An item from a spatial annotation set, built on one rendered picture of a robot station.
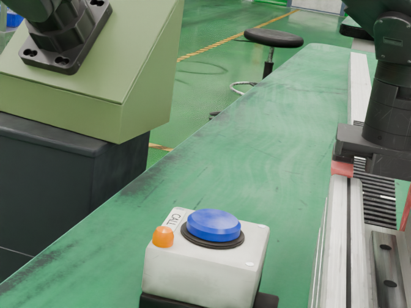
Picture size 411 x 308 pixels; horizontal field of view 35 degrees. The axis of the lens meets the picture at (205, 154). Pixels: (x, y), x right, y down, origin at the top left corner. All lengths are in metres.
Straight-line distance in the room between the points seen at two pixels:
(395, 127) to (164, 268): 0.25
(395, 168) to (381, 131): 0.03
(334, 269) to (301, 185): 0.38
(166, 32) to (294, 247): 0.38
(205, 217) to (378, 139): 0.20
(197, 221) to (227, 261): 0.04
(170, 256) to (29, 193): 0.45
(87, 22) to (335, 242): 0.52
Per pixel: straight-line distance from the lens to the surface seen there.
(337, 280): 0.41
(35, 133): 0.86
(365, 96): 1.22
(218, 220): 0.48
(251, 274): 0.45
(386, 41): 0.55
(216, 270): 0.45
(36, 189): 0.88
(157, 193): 0.70
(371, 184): 0.76
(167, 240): 0.46
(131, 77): 0.84
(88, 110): 0.85
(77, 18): 0.86
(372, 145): 0.61
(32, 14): 0.81
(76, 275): 0.54
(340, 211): 0.51
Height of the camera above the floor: 1.05
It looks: 19 degrees down
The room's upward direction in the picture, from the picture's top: 8 degrees clockwise
